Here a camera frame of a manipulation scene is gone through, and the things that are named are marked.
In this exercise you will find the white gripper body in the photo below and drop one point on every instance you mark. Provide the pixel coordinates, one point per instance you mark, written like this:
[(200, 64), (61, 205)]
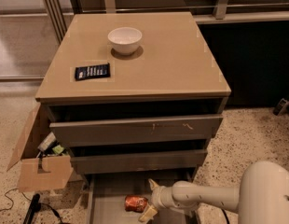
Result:
[(159, 195)]

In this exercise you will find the red coke can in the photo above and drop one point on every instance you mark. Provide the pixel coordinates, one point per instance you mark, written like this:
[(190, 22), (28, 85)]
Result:
[(135, 203)]

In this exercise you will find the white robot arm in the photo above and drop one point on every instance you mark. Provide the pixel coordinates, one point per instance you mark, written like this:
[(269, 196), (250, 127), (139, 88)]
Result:
[(261, 198)]

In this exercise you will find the middle grey drawer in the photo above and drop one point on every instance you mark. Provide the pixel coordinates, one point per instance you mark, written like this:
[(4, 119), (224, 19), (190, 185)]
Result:
[(137, 162)]

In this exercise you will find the bottom grey open drawer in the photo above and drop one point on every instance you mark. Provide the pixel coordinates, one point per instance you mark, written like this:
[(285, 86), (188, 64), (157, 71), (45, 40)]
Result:
[(107, 193)]

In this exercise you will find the top grey drawer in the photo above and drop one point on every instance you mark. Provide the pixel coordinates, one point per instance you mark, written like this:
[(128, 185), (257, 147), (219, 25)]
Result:
[(134, 131)]

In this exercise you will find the tan drawer cabinet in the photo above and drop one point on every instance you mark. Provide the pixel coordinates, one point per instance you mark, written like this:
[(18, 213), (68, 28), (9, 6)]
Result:
[(173, 73)]

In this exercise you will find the brown cardboard box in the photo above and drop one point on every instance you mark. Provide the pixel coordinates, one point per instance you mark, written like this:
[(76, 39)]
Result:
[(38, 173)]

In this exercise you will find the green packet in box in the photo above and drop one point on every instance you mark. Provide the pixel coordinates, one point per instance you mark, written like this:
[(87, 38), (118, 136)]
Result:
[(58, 150)]

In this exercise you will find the white packet in box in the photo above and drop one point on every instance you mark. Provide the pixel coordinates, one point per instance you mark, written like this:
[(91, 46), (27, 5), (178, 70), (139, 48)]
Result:
[(47, 143)]

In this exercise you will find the black device on floor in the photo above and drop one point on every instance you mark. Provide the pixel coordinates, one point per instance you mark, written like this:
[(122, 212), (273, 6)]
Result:
[(34, 207)]

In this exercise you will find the dark blue snack packet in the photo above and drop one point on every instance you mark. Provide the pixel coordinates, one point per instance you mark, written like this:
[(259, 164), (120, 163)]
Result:
[(92, 72)]

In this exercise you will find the white ceramic bowl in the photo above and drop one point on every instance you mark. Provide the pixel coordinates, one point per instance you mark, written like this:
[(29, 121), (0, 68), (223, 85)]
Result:
[(125, 40)]

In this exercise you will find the small grey floor object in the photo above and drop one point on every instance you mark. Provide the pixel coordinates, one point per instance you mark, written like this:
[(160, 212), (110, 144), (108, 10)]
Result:
[(281, 107)]

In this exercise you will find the metal window frame railing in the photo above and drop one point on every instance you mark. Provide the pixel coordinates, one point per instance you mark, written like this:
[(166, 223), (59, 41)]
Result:
[(204, 11)]

